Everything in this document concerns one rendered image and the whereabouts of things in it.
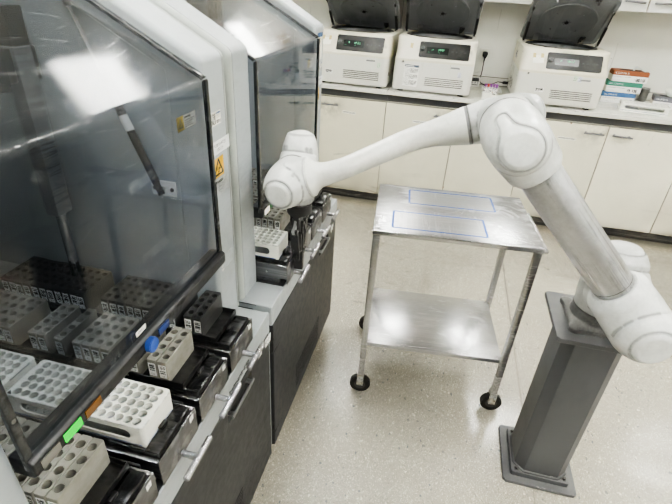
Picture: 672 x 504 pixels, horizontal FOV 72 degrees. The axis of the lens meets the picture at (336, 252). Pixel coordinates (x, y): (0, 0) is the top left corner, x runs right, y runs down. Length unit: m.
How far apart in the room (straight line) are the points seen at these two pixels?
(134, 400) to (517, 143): 0.92
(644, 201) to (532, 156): 3.01
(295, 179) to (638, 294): 0.88
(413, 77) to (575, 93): 1.09
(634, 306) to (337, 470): 1.17
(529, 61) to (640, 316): 2.52
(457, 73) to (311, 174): 2.50
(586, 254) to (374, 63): 2.62
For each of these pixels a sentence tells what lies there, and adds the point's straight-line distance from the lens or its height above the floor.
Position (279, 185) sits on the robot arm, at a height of 1.15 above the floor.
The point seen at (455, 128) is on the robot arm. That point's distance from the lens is 1.26.
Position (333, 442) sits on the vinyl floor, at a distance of 2.00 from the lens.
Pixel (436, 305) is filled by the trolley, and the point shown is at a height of 0.28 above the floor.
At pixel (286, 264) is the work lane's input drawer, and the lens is 1.47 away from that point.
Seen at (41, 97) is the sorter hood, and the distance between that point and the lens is 0.77.
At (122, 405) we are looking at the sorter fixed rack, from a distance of 1.02.
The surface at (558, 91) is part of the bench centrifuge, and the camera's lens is 3.65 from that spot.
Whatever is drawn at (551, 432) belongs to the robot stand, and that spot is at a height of 0.27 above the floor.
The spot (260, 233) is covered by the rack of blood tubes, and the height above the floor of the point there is 0.86.
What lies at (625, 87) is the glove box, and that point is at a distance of 4.16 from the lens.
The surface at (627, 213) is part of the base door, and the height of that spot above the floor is 0.21.
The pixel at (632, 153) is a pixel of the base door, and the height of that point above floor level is 0.65.
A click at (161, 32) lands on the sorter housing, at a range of 1.08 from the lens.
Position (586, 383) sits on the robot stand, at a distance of 1.74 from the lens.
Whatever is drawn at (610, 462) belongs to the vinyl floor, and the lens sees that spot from 2.29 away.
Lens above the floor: 1.59
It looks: 31 degrees down
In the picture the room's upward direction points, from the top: 4 degrees clockwise
